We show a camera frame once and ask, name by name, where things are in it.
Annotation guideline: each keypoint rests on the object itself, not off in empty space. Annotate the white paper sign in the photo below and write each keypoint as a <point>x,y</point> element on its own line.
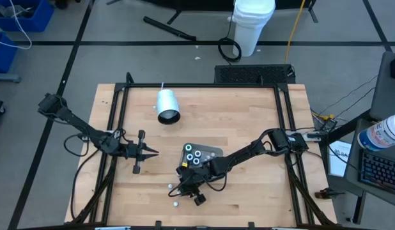
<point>339,159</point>

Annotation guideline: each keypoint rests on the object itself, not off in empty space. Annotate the black aluminium table frame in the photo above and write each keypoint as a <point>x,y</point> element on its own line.
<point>200,85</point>

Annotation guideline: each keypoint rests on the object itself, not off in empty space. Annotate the blue Chefmaster colour bottle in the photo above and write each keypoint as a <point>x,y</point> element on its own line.
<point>190,157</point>

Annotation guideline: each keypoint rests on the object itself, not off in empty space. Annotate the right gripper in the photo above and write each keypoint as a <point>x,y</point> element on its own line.
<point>194,177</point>

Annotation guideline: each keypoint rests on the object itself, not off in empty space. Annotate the long black bar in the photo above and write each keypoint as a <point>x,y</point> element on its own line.
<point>168,28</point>

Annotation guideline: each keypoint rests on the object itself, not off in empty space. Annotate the green Chefmaster colour bottle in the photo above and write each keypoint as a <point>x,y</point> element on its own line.
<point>188,147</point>

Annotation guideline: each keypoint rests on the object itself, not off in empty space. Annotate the black clamp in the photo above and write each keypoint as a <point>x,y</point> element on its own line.
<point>327,193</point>

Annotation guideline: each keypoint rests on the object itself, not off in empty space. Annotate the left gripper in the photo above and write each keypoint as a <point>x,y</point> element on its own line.
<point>131,150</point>

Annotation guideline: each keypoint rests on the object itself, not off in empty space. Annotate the light grey desk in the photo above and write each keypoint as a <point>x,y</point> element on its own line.
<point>386,96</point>

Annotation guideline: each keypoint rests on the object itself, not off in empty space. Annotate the black keyboard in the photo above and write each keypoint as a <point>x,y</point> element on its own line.
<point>381,172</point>

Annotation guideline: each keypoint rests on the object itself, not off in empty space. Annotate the grey metal mounting plate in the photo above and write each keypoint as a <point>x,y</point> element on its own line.
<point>315,136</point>

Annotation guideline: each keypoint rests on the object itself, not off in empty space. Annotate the small dark white-label dropper bottle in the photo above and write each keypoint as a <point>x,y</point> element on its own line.
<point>170,186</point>

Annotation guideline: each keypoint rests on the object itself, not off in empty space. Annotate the black mesh box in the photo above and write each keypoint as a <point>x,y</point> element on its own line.
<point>253,74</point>

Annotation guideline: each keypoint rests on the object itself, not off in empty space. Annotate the blue storage bin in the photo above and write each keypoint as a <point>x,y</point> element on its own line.
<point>41,19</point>
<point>4,54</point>

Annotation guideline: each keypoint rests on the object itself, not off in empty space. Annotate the white wipes canister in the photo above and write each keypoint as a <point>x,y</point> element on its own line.
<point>383,132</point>

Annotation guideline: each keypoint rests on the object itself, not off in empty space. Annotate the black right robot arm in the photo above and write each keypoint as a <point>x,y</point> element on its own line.
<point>242,153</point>

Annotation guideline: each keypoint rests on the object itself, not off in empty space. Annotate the grey plastic bin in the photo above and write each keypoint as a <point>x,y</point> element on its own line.
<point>205,148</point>

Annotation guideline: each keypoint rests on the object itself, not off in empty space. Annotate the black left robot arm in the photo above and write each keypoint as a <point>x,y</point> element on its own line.
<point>73,119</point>

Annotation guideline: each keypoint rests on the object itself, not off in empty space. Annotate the black partition screen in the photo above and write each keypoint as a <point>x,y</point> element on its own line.
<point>216,3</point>

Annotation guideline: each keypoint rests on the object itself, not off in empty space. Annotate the white trash bin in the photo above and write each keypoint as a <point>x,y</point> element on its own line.
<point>252,28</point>

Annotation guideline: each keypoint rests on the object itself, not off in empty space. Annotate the yellow connector plug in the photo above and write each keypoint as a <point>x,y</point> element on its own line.
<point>325,117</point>

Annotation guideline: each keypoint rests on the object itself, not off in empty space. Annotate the dark grey desk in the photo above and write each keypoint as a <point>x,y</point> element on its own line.
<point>352,172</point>

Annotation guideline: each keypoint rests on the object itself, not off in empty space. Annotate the black Chefmaster colour bottle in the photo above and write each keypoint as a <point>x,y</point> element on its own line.
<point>196,161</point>

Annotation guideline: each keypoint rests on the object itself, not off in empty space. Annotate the violet Chefmaster colour bottle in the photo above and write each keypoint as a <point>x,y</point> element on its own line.
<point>197,154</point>

